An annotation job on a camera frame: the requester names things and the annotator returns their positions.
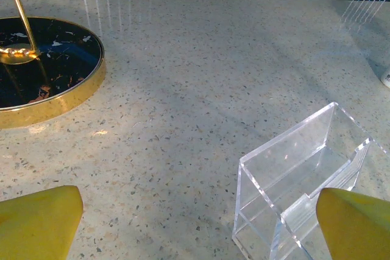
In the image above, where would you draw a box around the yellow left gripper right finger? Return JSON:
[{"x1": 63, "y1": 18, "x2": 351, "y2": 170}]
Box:
[{"x1": 316, "y1": 187, "x2": 390, "y2": 260}]

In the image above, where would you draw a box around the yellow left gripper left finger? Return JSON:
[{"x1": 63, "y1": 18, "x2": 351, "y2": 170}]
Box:
[{"x1": 0, "y1": 184, "x2": 85, "y2": 260}]

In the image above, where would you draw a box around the clear cup with blue lid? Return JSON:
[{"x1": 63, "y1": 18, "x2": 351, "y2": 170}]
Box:
[{"x1": 378, "y1": 69, "x2": 390, "y2": 90}]

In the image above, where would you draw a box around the gold wire glass rack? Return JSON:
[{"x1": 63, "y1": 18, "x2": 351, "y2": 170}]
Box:
[{"x1": 0, "y1": 0, "x2": 107, "y2": 130}]

